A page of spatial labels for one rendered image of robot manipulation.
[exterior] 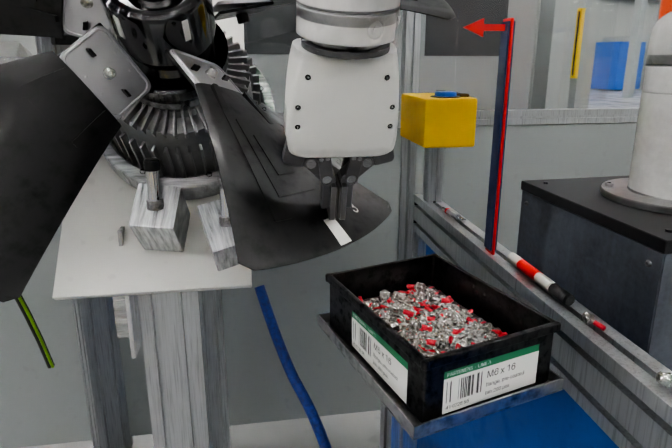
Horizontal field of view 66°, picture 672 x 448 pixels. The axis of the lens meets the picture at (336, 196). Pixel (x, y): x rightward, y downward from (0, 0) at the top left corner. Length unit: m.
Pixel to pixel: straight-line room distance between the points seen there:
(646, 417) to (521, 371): 0.11
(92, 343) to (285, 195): 1.03
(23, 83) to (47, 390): 1.26
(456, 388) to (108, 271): 0.48
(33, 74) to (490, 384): 0.55
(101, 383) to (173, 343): 0.66
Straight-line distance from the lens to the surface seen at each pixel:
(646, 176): 0.83
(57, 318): 1.64
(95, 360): 1.51
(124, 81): 0.66
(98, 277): 0.77
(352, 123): 0.45
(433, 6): 0.68
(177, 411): 0.96
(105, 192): 0.82
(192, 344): 0.89
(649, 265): 0.70
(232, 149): 0.52
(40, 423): 1.83
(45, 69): 0.63
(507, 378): 0.57
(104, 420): 1.61
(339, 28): 0.41
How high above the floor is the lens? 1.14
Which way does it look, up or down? 15 degrees down
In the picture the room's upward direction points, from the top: straight up
